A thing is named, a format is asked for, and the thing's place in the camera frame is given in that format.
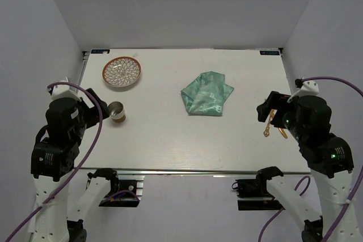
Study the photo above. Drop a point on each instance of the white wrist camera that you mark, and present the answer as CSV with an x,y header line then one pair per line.
x,y
60,91
304,88

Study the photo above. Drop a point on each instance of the gold knife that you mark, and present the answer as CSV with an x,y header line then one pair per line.
x,y
283,133

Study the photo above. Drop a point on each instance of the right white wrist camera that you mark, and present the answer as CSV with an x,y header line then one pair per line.
x,y
304,88

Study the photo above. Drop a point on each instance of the blue table label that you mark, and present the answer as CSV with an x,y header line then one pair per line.
x,y
100,51
269,52

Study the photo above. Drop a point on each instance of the right blue table label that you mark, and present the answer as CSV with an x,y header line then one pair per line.
x,y
269,52

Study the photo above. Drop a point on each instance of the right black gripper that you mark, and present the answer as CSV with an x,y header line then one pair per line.
x,y
275,100

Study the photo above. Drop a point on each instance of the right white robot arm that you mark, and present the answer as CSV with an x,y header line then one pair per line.
x,y
329,158

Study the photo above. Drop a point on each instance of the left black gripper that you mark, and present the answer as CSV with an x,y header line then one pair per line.
x,y
95,112

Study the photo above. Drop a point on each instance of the brown rimmed patterned plate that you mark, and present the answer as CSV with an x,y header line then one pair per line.
x,y
121,72

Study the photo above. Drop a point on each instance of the left blue table label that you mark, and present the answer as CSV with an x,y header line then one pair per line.
x,y
100,51

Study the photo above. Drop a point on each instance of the white metal cup cork base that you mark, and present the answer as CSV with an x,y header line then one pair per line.
x,y
117,112

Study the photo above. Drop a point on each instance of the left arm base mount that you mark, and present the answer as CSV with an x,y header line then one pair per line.
x,y
128,195

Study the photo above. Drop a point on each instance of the green patterned satin placemat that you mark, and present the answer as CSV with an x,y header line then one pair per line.
x,y
206,95

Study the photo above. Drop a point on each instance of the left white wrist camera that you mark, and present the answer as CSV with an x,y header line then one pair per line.
x,y
60,91

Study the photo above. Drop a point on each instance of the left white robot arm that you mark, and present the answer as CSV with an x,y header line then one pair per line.
x,y
52,166

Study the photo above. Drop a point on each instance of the gold fork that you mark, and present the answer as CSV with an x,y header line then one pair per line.
x,y
266,132

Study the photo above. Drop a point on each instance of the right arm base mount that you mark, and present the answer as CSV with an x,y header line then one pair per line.
x,y
250,197

